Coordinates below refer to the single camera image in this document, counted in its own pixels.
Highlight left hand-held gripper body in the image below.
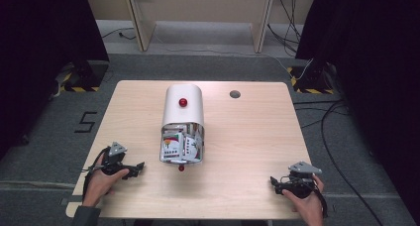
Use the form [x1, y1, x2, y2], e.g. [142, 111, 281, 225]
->
[100, 141, 134, 177]

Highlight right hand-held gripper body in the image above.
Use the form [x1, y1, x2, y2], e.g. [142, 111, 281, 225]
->
[278, 161, 323, 199]

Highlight person's left hand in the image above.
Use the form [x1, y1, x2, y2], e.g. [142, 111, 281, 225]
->
[81, 168, 131, 208]

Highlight person's right hand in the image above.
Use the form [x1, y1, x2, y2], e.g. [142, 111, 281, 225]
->
[281, 173, 326, 226]

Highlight pile of printed packets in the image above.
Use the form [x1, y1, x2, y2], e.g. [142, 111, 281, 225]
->
[160, 123, 204, 164]

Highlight white roll-top box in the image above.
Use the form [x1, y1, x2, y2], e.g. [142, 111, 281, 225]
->
[158, 83, 206, 165]

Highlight striped stand base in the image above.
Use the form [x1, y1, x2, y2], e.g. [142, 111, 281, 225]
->
[53, 60, 110, 93]
[286, 64, 335, 95]

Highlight black curtain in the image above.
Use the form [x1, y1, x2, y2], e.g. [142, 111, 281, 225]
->
[0, 0, 110, 161]
[294, 0, 420, 217]

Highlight beige wooden desk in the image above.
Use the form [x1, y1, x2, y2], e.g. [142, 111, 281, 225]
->
[122, 0, 276, 54]

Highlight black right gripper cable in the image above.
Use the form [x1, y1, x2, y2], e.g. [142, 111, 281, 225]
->
[312, 180, 329, 219]

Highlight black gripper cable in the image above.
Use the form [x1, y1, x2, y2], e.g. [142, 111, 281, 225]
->
[312, 180, 329, 219]
[81, 146, 111, 201]

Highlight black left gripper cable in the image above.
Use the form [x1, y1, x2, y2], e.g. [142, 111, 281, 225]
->
[81, 146, 111, 201]

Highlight long black floor cable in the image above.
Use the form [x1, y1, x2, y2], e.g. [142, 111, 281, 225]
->
[292, 99, 385, 226]

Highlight black floor cable with plug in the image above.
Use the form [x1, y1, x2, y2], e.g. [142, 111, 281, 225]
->
[101, 27, 137, 42]

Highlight bundle of black hanging cables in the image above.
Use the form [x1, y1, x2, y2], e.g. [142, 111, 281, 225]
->
[266, 0, 303, 56]

